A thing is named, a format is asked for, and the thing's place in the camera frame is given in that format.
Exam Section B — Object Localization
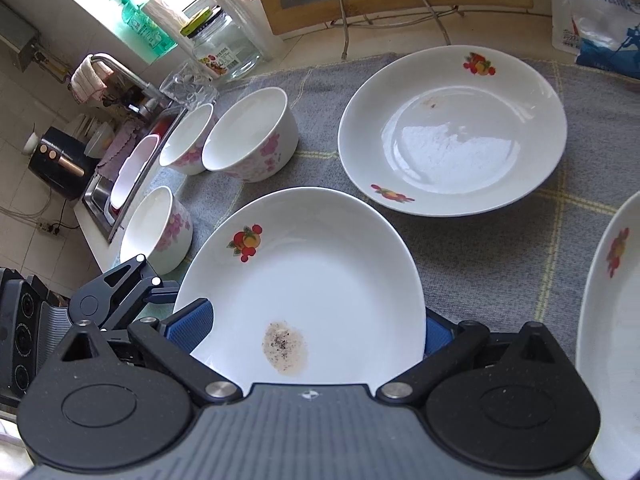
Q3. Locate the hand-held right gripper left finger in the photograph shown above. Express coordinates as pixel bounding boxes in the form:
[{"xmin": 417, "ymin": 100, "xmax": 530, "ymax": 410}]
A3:
[{"xmin": 47, "ymin": 299, "xmax": 241, "ymax": 407}]

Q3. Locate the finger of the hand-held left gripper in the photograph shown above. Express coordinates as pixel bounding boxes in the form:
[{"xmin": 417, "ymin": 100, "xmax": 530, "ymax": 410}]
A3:
[{"xmin": 92, "ymin": 254, "xmax": 180, "ymax": 343}]

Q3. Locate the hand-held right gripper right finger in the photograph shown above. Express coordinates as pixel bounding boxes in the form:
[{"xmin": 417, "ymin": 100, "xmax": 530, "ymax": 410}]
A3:
[{"xmin": 375, "ymin": 309, "xmax": 567, "ymax": 406}]

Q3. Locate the white pink-floral bowl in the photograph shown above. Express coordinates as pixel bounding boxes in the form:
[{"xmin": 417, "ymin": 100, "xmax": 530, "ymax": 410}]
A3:
[
  {"xmin": 119, "ymin": 186, "xmax": 194, "ymax": 277},
  {"xmin": 202, "ymin": 87, "xmax": 300, "ymax": 184},
  {"xmin": 158, "ymin": 102, "xmax": 219, "ymax": 176}
]

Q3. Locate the white fruit-print plate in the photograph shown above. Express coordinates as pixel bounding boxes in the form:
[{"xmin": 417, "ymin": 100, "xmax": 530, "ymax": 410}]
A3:
[
  {"xmin": 172, "ymin": 186, "xmax": 427, "ymax": 393},
  {"xmin": 575, "ymin": 192, "xmax": 640, "ymax": 480},
  {"xmin": 337, "ymin": 45, "xmax": 568, "ymax": 218}
]

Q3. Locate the grey checked cloth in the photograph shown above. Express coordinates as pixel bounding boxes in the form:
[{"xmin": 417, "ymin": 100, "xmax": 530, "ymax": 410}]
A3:
[{"xmin": 145, "ymin": 50, "xmax": 640, "ymax": 361}]

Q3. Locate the stainless steel sink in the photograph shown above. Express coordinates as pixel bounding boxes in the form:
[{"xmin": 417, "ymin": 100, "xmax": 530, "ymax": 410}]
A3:
[{"xmin": 81, "ymin": 105, "xmax": 183, "ymax": 245}]

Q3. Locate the pink basin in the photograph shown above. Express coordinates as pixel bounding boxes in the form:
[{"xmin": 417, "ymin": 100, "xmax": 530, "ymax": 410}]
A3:
[{"xmin": 109, "ymin": 135, "xmax": 162, "ymax": 210}]

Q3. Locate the purple dish cloth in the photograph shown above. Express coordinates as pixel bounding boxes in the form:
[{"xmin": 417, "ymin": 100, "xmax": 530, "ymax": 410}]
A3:
[{"xmin": 97, "ymin": 120, "xmax": 147, "ymax": 172}]

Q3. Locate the black kitchen appliance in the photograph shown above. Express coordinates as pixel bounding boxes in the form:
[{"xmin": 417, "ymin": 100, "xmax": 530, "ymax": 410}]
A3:
[{"xmin": 28, "ymin": 126, "xmax": 97, "ymax": 202}]

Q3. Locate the clear glass cup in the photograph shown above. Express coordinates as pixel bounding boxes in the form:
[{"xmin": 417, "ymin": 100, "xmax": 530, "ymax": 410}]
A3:
[{"xmin": 160, "ymin": 60, "xmax": 220, "ymax": 112}]

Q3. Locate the metal faucet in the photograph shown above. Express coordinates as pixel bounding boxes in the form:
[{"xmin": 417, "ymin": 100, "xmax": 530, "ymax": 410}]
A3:
[{"xmin": 91, "ymin": 52, "xmax": 168, "ymax": 117}]

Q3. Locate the pink towel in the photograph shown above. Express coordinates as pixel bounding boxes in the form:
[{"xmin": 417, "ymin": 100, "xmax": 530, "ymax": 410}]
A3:
[{"xmin": 70, "ymin": 55, "xmax": 109, "ymax": 106}]

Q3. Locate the glass jar with lid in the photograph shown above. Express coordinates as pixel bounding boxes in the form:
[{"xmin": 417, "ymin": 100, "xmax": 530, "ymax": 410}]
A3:
[{"xmin": 181, "ymin": 7, "xmax": 263, "ymax": 81}]

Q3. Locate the green soap pump bottle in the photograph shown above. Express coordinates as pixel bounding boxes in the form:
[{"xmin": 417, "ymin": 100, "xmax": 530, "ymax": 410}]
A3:
[{"xmin": 112, "ymin": 0, "xmax": 179, "ymax": 54}]

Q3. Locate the small plastic bag roll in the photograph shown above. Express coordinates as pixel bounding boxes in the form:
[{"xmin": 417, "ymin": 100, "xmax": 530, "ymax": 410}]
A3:
[{"xmin": 137, "ymin": 0, "xmax": 192, "ymax": 37}]

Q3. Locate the large clear plastic roll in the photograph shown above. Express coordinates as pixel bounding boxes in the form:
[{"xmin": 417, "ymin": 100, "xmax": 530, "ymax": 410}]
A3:
[{"xmin": 179, "ymin": 0, "xmax": 274, "ymax": 61}]

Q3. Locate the blue and white salt bag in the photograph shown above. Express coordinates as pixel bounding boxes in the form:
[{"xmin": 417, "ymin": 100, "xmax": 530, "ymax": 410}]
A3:
[{"xmin": 547, "ymin": 0, "xmax": 640, "ymax": 81}]

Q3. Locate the grey wall box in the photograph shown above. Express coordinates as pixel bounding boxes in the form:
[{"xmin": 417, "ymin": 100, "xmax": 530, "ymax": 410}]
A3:
[{"xmin": 0, "ymin": 2, "xmax": 42, "ymax": 72}]

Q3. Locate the metal wire rack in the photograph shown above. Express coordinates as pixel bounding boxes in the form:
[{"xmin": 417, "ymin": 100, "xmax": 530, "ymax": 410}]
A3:
[{"xmin": 327, "ymin": 0, "xmax": 462, "ymax": 59}]

